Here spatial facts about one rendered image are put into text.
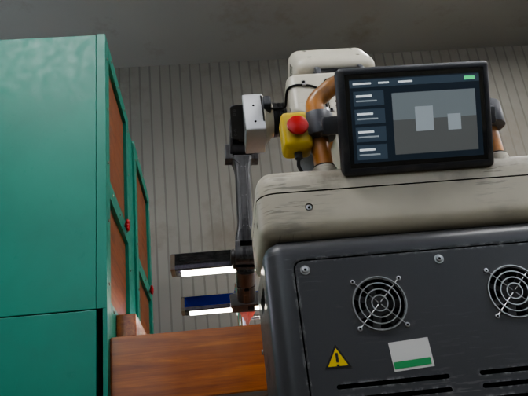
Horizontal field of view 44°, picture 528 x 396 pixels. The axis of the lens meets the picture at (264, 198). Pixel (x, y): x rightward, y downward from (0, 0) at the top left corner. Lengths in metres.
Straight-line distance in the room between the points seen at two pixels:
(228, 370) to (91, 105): 0.94
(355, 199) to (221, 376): 0.94
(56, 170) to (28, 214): 0.16
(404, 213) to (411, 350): 0.22
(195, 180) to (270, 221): 3.23
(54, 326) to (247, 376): 0.55
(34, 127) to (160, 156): 2.24
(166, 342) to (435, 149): 1.06
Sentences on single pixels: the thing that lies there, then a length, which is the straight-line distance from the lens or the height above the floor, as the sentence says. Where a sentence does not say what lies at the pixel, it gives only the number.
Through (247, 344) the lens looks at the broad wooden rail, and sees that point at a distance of 1.88.
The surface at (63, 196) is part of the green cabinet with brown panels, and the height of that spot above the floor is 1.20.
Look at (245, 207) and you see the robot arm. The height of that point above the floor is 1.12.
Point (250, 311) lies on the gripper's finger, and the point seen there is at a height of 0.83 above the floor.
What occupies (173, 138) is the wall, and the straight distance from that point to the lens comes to 4.39.
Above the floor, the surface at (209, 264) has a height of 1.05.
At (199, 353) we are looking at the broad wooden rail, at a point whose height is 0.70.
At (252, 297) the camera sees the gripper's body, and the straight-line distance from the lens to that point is 2.01.
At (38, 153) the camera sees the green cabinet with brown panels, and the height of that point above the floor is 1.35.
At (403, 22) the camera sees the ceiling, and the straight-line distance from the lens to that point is 4.67.
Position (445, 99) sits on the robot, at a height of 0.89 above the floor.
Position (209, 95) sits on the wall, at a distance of 4.56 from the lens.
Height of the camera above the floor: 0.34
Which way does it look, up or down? 24 degrees up
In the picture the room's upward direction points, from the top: 7 degrees counter-clockwise
